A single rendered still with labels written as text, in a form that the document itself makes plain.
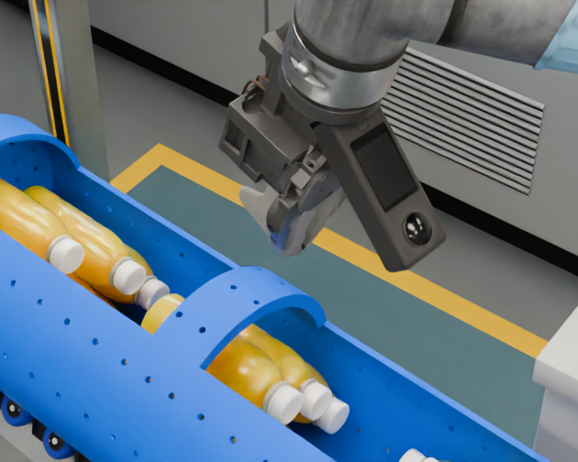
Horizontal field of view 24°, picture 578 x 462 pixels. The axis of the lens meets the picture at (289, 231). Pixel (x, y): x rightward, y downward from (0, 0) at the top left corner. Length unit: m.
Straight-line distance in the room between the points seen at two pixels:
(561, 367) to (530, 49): 0.70
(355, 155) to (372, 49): 0.10
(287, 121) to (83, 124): 1.13
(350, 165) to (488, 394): 2.05
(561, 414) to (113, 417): 0.49
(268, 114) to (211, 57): 2.52
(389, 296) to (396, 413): 1.57
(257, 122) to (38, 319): 0.58
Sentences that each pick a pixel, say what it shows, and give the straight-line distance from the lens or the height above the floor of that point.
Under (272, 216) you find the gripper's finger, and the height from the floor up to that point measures 1.59.
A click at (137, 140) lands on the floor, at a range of 3.49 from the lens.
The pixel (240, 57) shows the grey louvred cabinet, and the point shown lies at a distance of 3.37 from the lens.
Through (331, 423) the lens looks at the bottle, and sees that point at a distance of 1.50.
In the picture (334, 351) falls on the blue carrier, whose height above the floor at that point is 1.08.
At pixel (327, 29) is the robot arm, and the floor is 1.77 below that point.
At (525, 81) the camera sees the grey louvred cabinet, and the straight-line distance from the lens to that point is 2.87.
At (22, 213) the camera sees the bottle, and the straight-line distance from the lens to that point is 1.57.
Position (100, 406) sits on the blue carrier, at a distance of 1.40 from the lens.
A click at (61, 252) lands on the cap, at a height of 1.16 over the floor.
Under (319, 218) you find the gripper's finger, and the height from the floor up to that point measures 1.55.
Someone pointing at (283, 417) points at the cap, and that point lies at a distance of 1.39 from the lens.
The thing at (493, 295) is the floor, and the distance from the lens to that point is 3.10.
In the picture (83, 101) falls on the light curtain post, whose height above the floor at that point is 1.00.
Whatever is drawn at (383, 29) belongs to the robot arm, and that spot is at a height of 1.78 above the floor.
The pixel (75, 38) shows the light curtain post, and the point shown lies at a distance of 1.95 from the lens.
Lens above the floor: 2.24
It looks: 44 degrees down
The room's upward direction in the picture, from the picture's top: straight up
